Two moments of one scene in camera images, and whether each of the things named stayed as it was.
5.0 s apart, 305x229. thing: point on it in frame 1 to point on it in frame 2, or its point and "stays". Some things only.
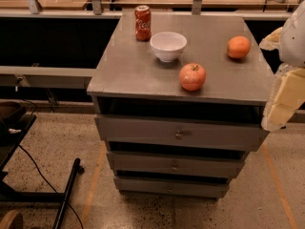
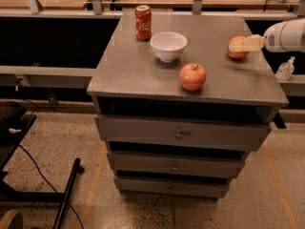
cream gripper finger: [287, 96] to [250, 44]
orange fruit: [238, 47] stays
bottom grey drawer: [172, 187] stays
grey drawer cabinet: [177, 103] stays
